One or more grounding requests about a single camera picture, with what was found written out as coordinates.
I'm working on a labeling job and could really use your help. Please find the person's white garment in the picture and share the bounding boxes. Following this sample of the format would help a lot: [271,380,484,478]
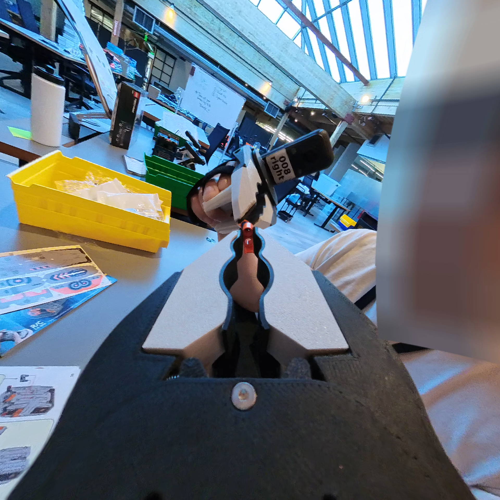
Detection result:
[295,228,377,325]

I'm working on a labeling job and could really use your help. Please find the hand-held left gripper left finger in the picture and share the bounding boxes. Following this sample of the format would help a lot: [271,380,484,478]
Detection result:
[142,230,245,379]

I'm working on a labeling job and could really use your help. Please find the dark background desk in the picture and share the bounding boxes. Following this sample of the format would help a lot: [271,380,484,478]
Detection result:
[0,17,86,98]

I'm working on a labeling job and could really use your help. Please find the white instruction booklet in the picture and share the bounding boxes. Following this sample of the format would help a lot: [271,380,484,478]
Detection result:
[0,365,81,489]

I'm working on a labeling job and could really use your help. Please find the person's right hand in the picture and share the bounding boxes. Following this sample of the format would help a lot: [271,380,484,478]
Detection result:
[192,175,237,231]

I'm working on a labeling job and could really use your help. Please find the toy sticker sheet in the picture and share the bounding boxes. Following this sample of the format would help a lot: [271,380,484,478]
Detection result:
[0,245,105,315]

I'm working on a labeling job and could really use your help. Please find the yellow plastic bin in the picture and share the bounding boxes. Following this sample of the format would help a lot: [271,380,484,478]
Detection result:
[7,150,172,254]

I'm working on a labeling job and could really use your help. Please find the whiteboard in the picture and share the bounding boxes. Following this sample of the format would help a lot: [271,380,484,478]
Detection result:
[180,64,247,133]

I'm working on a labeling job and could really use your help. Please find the blue toy booklet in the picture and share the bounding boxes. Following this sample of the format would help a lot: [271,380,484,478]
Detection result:
[0,273,118,357]

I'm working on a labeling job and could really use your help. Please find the stacked green plastic bins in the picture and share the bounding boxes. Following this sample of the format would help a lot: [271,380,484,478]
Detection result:
[144,153,204,211]

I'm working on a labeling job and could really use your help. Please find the black microscope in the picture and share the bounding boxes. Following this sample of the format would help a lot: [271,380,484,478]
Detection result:
[184,131,206,168]

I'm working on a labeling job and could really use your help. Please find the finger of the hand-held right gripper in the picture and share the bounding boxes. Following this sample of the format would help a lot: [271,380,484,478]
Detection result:
[230,166,259,224]
[252,184,279,230]

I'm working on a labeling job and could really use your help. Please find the black wheeled cart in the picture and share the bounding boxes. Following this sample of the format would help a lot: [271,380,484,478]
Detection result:
[278,195,298,223]

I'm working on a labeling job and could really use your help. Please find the black toy device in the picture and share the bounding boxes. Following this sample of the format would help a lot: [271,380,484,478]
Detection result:
[152,135,180,161]

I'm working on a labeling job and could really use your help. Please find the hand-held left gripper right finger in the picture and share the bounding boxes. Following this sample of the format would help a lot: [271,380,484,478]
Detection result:
[250,228,350,377]

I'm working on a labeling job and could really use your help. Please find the clear plastic bags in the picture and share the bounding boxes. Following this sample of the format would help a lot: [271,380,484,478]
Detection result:
[55,172,165,221]

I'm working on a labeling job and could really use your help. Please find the person's pale grey garment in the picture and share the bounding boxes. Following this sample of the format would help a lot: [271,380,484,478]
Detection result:
[398,349,500,500]

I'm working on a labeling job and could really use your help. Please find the white flat paper pad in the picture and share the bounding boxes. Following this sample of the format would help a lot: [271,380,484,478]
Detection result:
[124,154,147,176]

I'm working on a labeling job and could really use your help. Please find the black strap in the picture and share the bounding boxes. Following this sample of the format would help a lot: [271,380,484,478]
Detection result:
[353,287,377,313]

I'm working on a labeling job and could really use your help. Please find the person's right forearm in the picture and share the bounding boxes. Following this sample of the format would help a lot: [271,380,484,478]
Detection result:
[230,253,270,313]

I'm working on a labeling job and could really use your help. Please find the white printed board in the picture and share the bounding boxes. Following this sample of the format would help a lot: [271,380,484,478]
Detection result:
[59,0,118,118]

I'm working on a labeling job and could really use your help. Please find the white bottle with black lid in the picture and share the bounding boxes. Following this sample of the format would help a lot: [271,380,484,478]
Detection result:
[30,66,66,147]

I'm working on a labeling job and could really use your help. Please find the black cardboard box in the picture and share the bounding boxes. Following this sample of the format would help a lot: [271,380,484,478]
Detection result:
[109,81,147,150]

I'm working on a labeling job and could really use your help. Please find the distant work table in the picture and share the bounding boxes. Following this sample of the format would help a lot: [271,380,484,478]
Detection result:
[310,187,352,231]

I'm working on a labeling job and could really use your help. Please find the wooden board stand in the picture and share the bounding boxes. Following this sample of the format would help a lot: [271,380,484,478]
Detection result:
[62,111,112,147]

